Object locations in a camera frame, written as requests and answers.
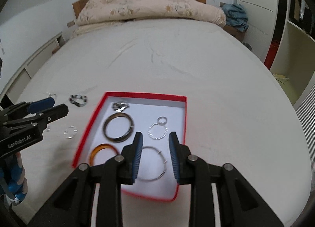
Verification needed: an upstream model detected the wooden nightstand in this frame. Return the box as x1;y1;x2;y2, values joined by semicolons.
223;25;245;42

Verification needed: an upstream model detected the red jewelry box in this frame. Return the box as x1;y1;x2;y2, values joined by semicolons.
72;92;187;202

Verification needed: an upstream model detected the silver watch charm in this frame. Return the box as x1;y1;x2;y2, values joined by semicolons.
112;101;129;113

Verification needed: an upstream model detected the blue crumpled cloth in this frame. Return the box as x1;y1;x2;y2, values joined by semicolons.
221;4;248;32

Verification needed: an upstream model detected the dark brown bangle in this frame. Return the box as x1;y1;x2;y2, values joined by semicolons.
103;113;134;143

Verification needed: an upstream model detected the white bed mattress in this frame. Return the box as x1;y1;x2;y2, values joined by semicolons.
14;19;312;226

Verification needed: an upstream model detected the blue white gloved hand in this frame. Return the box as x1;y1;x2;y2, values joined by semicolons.
1;152;28;206

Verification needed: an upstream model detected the white low cabinet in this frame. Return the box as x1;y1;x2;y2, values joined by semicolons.
1;32;65;102

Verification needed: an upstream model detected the white open shelf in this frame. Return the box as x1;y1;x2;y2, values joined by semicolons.
271;0;314;109

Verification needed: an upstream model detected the amber orange bangle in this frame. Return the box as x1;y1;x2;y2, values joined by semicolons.
89;143;120;166

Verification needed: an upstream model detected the pink floral duvet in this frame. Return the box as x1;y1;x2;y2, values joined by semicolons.
71;0;226;38

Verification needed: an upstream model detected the wall power socket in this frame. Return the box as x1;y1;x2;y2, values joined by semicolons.
67;20;75;28

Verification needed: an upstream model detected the thin silver bracelet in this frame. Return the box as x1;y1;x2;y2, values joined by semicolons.
63;125;79;140

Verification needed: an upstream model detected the dark beaded bracelet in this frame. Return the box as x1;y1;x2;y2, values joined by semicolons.
68;94;89;108

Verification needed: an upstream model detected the white wardrobe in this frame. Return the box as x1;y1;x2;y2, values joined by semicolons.
237;0;278;62

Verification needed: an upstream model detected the textured silver hoop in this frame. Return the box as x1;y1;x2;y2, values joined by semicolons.
148;123;168;140

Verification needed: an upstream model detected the large silver bangle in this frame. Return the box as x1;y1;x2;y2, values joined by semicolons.
138;146;167;182

